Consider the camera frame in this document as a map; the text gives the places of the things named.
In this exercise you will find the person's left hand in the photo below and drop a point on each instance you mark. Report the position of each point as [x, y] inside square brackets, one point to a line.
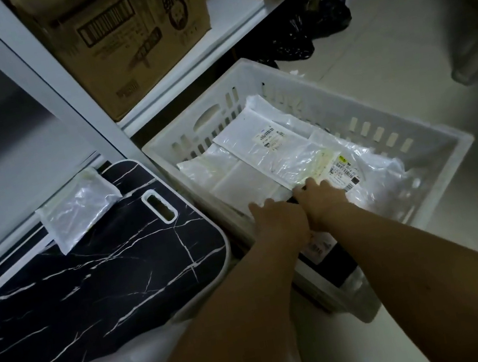
[283, 223]

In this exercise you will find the person's right hand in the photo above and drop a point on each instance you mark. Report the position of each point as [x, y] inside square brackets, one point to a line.
[323, 202]

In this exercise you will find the dark grey labelled bag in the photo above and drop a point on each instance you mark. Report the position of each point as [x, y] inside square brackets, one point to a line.
[337, 267]

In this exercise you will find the narrow white mailer taped end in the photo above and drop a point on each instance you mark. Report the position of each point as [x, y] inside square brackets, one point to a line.
[250, 139]

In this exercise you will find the white plastic basket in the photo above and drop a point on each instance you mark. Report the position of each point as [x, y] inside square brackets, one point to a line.
[421, 142]

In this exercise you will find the small white bubble mailer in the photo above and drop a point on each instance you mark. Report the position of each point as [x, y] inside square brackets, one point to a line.
[77, 207]

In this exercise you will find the white metal shelf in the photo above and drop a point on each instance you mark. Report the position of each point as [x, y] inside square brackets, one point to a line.
[232, 9]

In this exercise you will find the person's right forearm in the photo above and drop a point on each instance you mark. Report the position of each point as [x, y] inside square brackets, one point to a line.
[459, 278]

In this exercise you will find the person's left forearm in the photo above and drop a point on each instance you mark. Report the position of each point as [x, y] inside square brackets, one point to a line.
[237, 326]

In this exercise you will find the black plastic bag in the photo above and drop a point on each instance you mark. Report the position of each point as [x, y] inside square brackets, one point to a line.
[308, 23]

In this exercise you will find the black marble lap table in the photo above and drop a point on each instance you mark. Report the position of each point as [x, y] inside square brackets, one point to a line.
[99, 277]

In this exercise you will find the cardboard box with black print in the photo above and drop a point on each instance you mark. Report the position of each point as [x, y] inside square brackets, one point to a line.
[121, 61]

